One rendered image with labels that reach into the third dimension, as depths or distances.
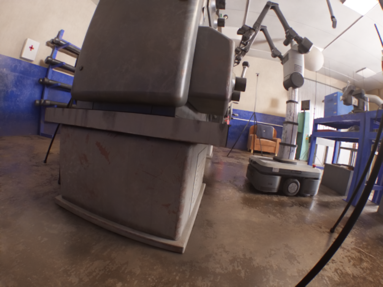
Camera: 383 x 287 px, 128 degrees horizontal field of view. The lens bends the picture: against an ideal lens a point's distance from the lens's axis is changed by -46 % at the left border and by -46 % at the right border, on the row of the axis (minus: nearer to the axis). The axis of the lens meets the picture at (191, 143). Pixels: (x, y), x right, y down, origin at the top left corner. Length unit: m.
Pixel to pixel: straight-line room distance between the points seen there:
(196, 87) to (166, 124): 0.17
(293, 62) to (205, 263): 1.71
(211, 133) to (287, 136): 1.25
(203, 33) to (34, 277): 0.95
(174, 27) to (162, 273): 0.76
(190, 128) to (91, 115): 0.37
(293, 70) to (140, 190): 1.61
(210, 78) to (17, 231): 0.92
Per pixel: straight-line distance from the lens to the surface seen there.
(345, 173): 2.14
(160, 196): 0.58
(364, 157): 1.80
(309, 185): 1.64
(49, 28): 4.12
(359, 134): 1.89
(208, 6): 0.83
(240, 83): 0.69
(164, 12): 0.63
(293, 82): 1.72
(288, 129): 1.67
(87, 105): 0.78
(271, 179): 1.44
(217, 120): 1.84
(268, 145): 5.30
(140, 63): 0.55
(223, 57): 0.61
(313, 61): 5.15
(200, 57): 0.61
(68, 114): 0.76
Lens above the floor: 0.44
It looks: 5 degrees down
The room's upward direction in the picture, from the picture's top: 8 degrees clockwise
